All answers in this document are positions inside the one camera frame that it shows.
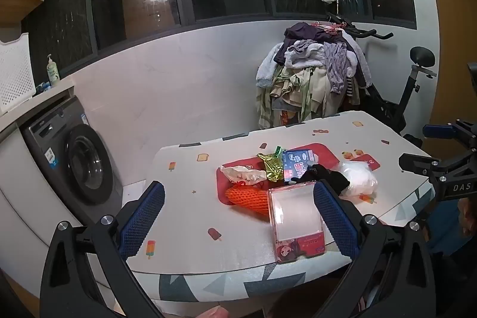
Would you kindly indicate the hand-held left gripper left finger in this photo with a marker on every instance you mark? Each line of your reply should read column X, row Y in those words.
column 143, row 217

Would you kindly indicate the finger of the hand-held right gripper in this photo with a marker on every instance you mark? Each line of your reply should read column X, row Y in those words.
column 439, row 131
column 419, row 161

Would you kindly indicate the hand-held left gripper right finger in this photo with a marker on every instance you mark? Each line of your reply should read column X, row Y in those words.
column 335, row 217

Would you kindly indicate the clear plastic box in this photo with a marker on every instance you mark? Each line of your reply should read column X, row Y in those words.
column 294, row 213

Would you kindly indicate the person's right hand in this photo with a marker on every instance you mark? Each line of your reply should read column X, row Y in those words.
column 467, row 217

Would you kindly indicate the black glove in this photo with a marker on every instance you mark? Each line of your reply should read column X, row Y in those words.
column 331, row 178

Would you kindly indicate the dark blue cloth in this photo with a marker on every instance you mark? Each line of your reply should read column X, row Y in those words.
column 443, row 228

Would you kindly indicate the white plastic bag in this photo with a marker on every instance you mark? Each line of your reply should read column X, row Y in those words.
column 359, row 180

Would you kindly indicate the black exercise bike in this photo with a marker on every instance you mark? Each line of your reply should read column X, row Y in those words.
column 406, row 94

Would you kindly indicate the blue cardboard box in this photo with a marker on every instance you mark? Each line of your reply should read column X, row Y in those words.
column 298, row 165

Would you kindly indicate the grey washing machine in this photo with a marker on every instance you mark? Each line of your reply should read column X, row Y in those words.
column 89, row 169

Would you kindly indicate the gold foil wrapper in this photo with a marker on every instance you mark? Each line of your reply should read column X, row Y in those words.
column 272, row 169

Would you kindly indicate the green snack wrapper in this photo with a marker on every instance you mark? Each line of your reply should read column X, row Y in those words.
column 279, row 151

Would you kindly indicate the orange foam net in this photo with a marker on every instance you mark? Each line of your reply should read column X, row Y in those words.
column 248, row 200

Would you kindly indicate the white crumpled wrapper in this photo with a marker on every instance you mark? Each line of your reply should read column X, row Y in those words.
column 242, row 174

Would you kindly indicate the pile of clothes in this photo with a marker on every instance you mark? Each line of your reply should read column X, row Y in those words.
column 309, row 79

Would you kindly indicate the green pump soap bottle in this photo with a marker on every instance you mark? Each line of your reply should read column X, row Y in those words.
column 53, row 74

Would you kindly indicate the white perforated laundry basket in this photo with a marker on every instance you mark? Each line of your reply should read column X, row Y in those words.
column 15, row 76

